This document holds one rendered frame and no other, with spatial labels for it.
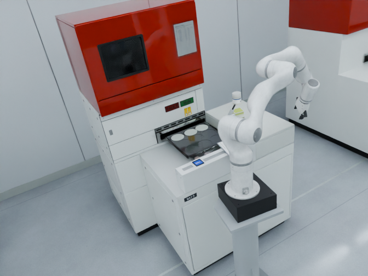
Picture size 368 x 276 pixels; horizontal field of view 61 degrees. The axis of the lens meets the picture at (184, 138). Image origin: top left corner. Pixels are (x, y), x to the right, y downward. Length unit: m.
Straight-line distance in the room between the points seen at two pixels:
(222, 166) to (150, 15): 1.05
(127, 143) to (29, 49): 1.63
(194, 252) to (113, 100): 1.18
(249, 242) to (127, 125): 1.13
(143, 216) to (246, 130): 1.50
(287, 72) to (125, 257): 1.95
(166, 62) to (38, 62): 1.70
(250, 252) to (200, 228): 0.37
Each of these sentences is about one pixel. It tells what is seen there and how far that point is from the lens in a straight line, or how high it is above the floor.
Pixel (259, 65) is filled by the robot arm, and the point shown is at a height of 1.51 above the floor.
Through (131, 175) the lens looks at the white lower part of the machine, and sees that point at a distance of 2.46.
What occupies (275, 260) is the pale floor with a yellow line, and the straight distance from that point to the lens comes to 2.61.
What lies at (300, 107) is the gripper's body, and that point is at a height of 1.09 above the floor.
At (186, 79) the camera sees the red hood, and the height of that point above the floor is 1.30.
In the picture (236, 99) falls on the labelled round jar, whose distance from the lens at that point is 2.56.
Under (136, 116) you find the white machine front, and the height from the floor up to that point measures 1.13.
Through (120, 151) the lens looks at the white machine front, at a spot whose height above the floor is 0.90.
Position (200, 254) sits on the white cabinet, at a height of 0.24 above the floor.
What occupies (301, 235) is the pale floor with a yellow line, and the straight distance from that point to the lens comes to 2.80.
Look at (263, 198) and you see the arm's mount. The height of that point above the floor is 0.92.
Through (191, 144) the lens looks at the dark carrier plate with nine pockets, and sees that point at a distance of 2.22.
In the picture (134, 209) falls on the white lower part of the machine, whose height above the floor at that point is 0.34.
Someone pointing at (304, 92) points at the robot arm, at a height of 1.22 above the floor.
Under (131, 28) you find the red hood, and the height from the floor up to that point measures 1.72.
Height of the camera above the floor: 2.06
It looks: 30 degrees down
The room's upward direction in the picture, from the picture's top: 9 degrees counter-clockwise
